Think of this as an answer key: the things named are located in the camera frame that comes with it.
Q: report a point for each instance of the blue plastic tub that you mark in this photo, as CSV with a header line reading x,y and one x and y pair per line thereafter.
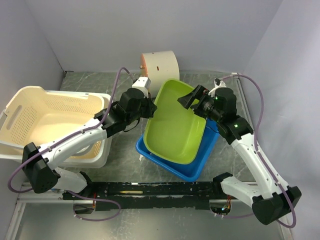
x,y
186,166

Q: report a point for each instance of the cream perforated laundry basket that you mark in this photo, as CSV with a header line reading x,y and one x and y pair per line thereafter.
x,y
42,117

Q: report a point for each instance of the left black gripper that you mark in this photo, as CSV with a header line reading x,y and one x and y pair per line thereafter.
x,y
152,107

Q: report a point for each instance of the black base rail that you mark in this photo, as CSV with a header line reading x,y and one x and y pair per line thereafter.
x,y
200,195

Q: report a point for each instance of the green plastic tub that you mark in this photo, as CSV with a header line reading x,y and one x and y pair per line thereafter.
x,y
173,129

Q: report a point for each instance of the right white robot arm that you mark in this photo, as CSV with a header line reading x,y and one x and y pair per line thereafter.
x,y
272,197

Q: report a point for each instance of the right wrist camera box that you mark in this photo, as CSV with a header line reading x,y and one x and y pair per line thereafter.
x,y
218,83

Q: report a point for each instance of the beige cylindrical device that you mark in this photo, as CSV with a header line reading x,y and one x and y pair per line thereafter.
x,y
159,67

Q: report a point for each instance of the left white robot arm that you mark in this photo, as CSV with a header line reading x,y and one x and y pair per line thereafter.
x,y
41,164

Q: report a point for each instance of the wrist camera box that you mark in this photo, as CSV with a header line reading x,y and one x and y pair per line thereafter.
x,y
142,83
218,83

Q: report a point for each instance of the aluminium frame rail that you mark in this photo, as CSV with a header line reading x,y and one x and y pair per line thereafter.
x,y
58,215

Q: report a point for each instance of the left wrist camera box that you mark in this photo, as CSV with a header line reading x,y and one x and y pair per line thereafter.
x,y
142,83

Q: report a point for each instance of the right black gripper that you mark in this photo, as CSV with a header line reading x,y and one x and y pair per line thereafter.
x,y
198,93

